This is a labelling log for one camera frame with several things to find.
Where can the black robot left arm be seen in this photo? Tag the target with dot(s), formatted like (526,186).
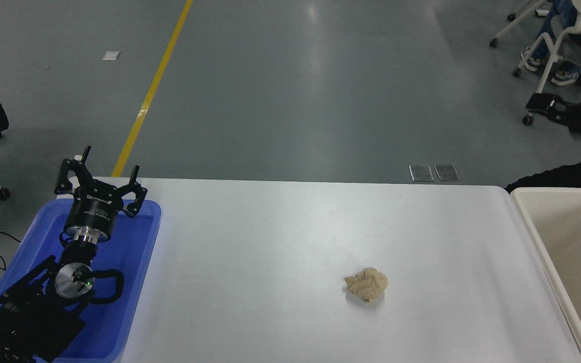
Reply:
(33,322)

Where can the metal floor plate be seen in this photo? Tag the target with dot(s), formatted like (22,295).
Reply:
(421,173)
(447,172)

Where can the blue plastic tray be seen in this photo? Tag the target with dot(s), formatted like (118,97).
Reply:
(129,262)

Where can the white frame chair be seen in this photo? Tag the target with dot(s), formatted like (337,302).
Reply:
(553,53)

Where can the crumpled tan paper ball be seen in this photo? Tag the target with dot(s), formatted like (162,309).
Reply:
(366,285)

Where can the large pale bin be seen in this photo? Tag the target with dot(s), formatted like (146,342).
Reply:
(573,262)

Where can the white chair legs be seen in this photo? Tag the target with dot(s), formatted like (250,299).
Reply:
(515,26)

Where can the white paper scrap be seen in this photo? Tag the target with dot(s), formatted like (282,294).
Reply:
(111,56)

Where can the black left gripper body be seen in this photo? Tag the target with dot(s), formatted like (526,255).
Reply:
(91,213)

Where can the seated person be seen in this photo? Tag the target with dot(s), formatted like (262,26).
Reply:
(560,15)

